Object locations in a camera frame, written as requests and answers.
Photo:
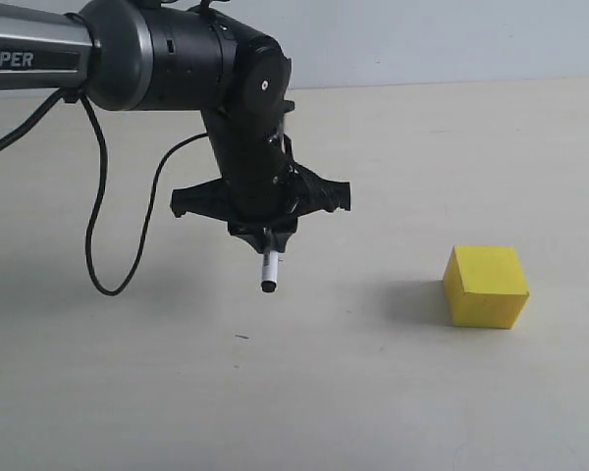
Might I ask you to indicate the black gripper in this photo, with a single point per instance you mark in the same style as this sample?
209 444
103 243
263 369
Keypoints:
264 215

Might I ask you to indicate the black and white marker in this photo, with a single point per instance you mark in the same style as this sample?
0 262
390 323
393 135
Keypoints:
270 264

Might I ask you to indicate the yellow cube block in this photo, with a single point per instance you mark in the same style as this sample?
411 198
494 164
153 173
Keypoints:
485 286

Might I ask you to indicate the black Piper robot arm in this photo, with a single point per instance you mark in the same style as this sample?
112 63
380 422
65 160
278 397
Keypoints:
147 56

